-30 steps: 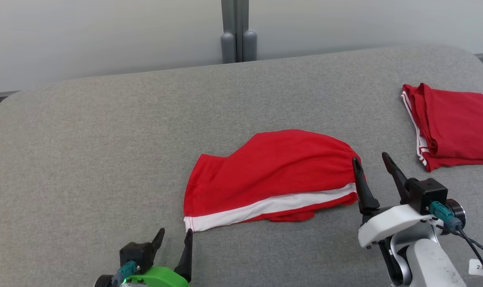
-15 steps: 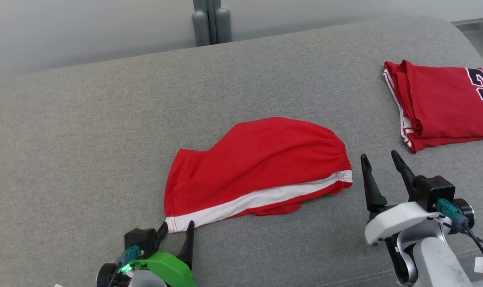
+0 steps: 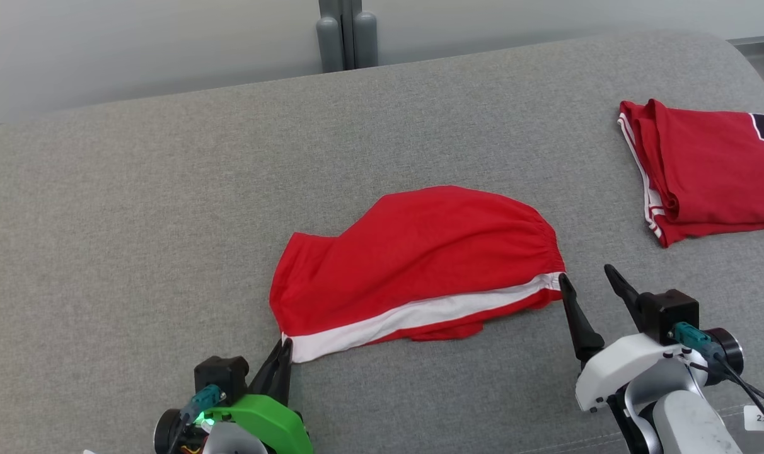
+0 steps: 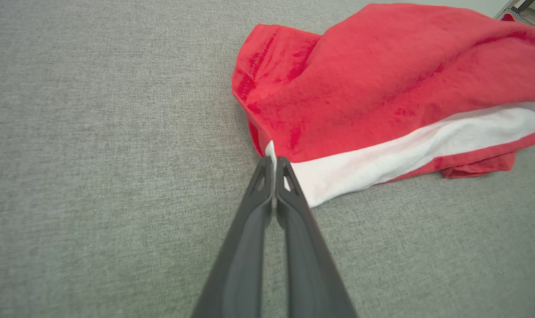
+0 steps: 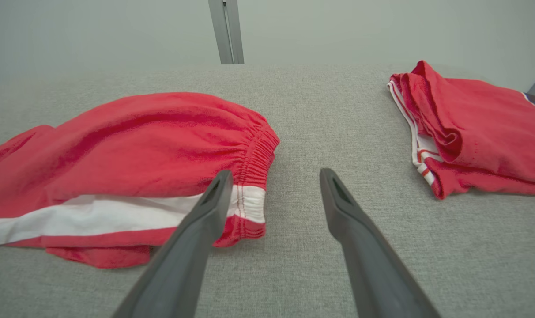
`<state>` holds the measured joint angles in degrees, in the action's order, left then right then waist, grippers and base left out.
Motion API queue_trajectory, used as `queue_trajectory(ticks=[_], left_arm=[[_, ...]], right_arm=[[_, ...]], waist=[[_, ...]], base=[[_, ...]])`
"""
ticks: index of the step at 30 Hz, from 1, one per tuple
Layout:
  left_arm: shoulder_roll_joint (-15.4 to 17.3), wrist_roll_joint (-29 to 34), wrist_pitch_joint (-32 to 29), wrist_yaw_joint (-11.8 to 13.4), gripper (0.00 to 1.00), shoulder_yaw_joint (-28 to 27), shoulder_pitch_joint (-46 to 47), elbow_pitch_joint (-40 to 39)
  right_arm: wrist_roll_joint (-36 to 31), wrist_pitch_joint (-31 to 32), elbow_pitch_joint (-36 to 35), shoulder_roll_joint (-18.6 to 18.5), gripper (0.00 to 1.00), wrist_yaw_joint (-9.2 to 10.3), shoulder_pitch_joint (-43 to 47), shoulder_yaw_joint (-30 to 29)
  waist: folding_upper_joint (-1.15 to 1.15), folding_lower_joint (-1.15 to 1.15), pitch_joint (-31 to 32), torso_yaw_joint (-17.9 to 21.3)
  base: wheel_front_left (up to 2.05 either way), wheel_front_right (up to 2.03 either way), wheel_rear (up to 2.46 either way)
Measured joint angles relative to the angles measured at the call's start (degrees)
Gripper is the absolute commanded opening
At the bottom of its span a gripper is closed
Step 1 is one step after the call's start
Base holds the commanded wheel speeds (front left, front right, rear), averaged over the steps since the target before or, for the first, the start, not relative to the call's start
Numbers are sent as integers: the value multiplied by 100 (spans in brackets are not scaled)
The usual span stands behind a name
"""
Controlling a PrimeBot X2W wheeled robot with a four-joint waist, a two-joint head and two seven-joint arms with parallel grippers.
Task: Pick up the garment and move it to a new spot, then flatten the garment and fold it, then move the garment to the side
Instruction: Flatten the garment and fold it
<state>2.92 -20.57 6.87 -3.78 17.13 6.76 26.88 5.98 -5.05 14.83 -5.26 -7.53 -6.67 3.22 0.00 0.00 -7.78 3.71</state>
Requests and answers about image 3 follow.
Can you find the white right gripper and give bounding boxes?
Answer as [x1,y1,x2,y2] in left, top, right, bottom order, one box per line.
[559,264,692,414]

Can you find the red and white jersey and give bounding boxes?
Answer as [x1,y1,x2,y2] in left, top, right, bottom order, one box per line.
[617,99,764,248]

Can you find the red shorts with white stripe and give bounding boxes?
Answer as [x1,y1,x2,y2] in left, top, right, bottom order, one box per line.
[269,185,567,364]

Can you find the grey metal wall post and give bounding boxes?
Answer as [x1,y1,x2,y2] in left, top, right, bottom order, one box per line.
[316,0,379,73]

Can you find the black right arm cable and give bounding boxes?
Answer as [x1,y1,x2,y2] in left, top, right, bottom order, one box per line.
[669,322,764,417]

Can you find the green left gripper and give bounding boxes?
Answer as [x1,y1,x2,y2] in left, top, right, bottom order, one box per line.
[202,339,313,454]

